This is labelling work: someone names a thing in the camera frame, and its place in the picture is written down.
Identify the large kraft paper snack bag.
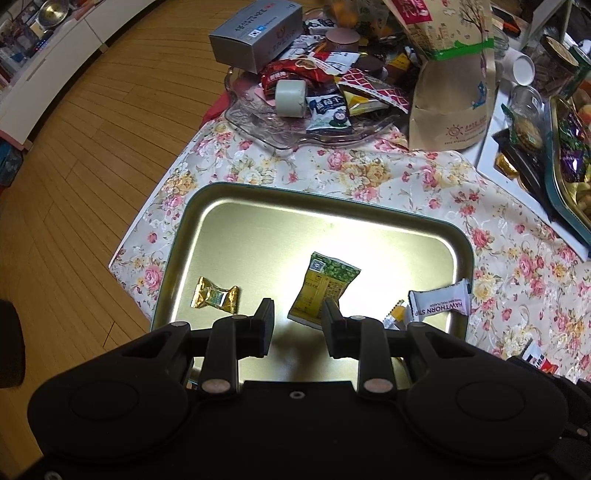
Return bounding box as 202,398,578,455
385,0,496,151

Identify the orange white small packet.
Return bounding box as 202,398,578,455
384,300,406,331

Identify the clear glass dish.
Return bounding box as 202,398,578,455
223,67,408,150

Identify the white tv cabinet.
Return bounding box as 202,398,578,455
1,0,153,151

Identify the empty gold tin tray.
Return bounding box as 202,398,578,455
153,183,475,381

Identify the red snack packet in dish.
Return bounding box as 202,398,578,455
260,58,335,97

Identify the small glass cookie jar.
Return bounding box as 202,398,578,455
509,85,543,153

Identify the white tape roll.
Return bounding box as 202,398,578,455
274,80,308,118

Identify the floral tablecloth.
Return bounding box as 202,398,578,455
109,118,590,381

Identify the green pea snack packet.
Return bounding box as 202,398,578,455
287,252,361,330

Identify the red white hawthorn packet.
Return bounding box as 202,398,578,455
521,340,558,375

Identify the gold candy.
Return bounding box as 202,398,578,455
190,277,240,314

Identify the gold tray with snacks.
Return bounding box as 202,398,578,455
545,96,590,248

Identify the white jar lid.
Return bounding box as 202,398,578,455
510,53,535,86

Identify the large glass jar brown lid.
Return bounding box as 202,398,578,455
531,35,579,98

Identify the white hawthorn strip packet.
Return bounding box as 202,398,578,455
405,279,471,323

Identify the raisin packet in dish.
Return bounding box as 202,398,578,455
307,94,353,133

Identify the grey cardboard box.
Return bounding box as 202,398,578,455
209,1,304,74

